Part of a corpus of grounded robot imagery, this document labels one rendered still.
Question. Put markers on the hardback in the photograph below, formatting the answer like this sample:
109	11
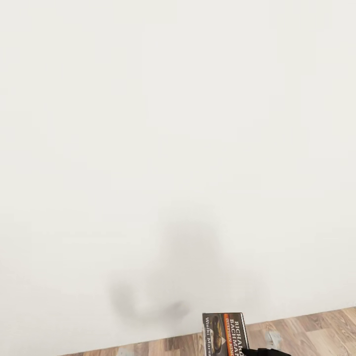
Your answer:
224	334

